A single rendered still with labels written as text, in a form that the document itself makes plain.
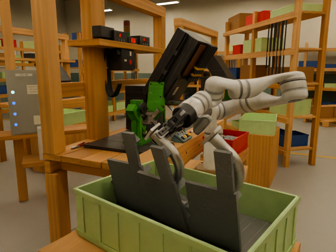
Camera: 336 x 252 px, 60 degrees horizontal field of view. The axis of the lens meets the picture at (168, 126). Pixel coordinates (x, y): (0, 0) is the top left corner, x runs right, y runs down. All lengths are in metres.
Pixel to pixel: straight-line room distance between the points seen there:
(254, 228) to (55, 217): 1.26
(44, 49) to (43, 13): 0.18
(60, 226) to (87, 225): 0.90
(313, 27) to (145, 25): 6.27
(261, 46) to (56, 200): 4.02
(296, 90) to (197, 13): 10.69
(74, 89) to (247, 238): 1.43
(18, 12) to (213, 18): 7.76
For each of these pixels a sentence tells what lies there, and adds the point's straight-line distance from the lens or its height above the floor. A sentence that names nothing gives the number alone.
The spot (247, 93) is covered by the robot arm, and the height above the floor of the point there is 1.27.
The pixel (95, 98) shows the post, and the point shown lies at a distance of 2.01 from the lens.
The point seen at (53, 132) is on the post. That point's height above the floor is 1.01.
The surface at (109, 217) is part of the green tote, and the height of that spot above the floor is 0.91.
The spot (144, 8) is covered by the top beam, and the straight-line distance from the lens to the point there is 2.62.
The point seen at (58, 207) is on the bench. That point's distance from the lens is 1.89.
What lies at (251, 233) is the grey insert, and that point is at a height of 0.85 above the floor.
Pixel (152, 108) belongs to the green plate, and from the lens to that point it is 2.04.
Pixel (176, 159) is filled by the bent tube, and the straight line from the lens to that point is 0.82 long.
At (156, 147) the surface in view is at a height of 1.14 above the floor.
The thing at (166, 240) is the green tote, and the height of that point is 0.93.
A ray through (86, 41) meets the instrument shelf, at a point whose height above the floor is 1.53.
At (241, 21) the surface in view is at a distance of 5.84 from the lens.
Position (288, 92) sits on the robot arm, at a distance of 1.15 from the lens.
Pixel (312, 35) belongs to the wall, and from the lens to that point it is 10.79.
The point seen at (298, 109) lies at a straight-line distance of 4.54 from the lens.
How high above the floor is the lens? 1.35
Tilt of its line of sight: 11 degrees down
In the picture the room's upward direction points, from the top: straight up
